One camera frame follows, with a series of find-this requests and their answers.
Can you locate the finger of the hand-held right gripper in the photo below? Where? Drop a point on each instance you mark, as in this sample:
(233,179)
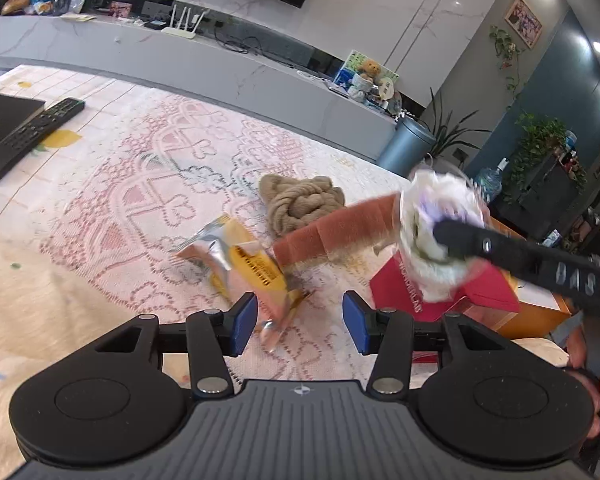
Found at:
(480,245)

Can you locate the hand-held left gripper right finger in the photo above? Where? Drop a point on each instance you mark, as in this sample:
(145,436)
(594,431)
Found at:
(356,322)

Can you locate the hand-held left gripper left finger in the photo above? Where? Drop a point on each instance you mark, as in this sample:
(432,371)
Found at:
(242,322)

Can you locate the orange sponge block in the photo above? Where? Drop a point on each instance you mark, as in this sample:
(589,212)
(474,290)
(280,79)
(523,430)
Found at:
(340,230)

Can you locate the person's right hand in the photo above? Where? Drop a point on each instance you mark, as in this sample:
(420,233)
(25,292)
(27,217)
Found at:
(577,350)

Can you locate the red lidded clear box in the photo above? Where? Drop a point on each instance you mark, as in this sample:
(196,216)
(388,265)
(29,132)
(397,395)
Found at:
(485,290)

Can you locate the yellow snack packet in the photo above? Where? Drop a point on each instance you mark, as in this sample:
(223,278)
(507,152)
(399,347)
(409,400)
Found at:
(255,265)

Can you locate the blue water bottle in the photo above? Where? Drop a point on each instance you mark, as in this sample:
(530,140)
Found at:
(490,182)

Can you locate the black cabinet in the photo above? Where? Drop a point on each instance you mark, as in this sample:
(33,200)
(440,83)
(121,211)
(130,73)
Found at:
(555,195)

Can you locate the long-leaved potted plant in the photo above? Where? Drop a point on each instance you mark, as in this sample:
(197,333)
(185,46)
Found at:
(450,132)

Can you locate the bushy green pothos plant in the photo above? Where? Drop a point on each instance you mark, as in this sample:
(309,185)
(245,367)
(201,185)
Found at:
(540,145)

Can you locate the blue-grey trash can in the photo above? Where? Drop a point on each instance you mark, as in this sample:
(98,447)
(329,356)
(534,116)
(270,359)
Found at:
(405,147)

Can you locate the pink lace tablecloth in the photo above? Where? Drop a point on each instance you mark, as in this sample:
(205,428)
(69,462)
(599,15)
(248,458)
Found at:
(130,185)

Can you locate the round paper fan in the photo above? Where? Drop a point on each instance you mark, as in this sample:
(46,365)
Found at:
(386,90)

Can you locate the hanging vine plant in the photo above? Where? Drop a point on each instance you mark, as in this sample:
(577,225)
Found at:
(505,47)

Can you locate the teddy bear bouquet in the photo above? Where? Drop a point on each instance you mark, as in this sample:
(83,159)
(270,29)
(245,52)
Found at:
(366,77)

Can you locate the cream lace cloth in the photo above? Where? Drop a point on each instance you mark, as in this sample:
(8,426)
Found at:
(30,285)

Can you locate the green and white card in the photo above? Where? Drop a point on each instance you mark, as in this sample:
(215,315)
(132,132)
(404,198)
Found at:
(347,67)

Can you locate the flat white device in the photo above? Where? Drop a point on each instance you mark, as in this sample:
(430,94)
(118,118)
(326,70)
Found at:
(312,76)

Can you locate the black remote control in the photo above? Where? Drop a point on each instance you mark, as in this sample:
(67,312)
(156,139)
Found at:
(40,125)

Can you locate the white marble television console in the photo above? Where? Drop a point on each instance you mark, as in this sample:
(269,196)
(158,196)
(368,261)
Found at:
(130,55)

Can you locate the white router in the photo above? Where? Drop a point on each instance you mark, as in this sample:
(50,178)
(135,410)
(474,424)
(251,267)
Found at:
(185,27)

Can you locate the black flat box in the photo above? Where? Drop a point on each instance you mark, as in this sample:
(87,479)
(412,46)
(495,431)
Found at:
(15,105)

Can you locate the pink photo card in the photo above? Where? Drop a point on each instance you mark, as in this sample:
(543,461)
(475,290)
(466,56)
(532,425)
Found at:
(120,8)

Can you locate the snack bag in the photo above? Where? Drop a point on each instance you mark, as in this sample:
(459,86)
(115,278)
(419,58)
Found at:
(42,6)

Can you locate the golden ornament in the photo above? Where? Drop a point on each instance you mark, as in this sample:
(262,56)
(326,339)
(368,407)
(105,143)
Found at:
(19,4)

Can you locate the framed wall picture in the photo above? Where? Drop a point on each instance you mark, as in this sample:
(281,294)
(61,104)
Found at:
(524,21)

